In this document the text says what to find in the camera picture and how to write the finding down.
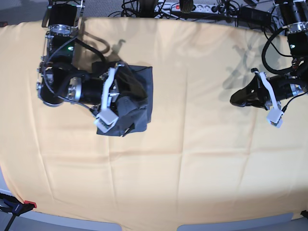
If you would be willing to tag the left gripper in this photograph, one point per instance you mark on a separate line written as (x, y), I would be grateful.
(249, 95)

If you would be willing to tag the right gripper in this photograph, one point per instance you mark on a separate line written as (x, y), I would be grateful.
(109, 92)

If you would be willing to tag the dark grey T-shirt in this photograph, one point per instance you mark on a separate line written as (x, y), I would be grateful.
(134, 104)

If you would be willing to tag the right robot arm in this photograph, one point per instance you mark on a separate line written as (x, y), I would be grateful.
(59, 79)

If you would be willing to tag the black power adapter box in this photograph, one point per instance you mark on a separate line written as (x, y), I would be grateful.
(254, 17)

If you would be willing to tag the yellow table cloth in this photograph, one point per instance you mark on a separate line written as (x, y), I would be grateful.
(201, 160)

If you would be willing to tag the black office chair base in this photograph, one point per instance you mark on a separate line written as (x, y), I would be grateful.
(153, 8)

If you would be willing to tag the white power strip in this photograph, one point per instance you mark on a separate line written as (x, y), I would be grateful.
(171, 7)

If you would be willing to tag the blue red clamp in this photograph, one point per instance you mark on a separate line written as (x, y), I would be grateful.
(14, 206)

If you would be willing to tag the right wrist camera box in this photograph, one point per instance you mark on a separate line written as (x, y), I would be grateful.
(105, 120)

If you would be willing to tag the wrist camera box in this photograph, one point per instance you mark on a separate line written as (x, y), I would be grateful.
(274, 117)
(105, 120)

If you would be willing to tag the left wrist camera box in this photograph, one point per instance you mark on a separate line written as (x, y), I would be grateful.
(274, 117)

